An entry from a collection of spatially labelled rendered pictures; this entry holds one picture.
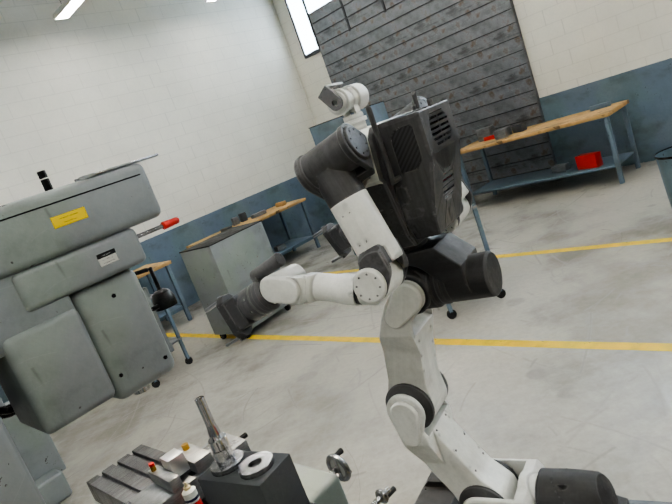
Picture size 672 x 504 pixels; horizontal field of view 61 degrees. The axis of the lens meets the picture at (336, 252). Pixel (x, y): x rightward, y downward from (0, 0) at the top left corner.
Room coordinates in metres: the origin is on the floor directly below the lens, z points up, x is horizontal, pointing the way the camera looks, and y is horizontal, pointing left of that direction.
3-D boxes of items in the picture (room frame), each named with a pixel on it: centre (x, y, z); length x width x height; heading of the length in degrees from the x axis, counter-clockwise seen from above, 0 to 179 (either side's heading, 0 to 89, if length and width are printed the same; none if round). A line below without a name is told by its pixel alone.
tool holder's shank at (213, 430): (1.33, 0.44, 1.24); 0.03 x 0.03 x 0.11
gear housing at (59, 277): (1.56, 0.70, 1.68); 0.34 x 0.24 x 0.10; 132
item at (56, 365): (1.46, 0.81, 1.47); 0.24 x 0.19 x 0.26; 42
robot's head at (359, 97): (1.47, -0.16, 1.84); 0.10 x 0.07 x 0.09; 145
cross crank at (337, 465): (1.93, 0.30, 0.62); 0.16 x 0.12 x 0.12; 132
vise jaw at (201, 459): (1.63, 0.63, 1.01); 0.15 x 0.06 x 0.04; 40
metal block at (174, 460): (1.60, 0.67, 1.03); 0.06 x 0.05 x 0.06; 40
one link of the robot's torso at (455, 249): (1.41, -0.23, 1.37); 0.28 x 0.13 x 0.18; 55
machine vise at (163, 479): (1.62, 0.65, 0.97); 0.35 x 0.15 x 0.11; 130
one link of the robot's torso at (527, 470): (1.42, -0.21, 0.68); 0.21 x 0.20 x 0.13; 55
